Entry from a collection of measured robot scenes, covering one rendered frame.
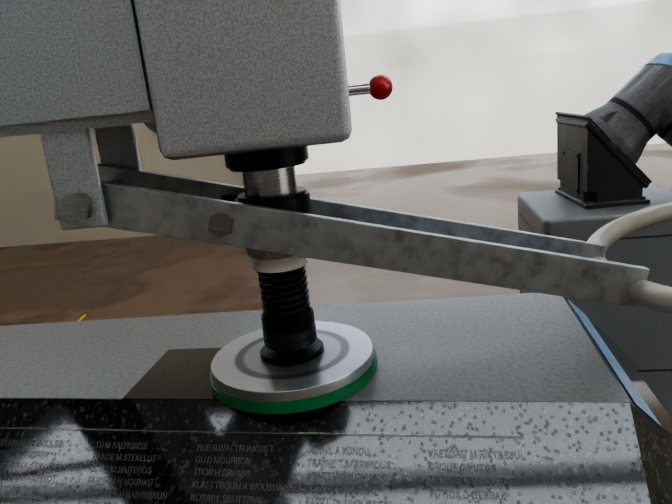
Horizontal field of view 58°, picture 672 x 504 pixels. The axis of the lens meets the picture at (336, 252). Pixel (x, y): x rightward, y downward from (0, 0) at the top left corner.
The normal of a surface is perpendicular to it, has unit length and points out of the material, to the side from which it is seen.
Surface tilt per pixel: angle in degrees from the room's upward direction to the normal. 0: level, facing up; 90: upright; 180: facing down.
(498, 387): 0
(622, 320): 90
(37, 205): 90
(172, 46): 90
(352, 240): 90
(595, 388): 0
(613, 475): 45
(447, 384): 0
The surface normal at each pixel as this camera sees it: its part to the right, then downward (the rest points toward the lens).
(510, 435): -0.20, -0.48
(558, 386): -0.10, -0.96
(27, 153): -0.11, 0.27
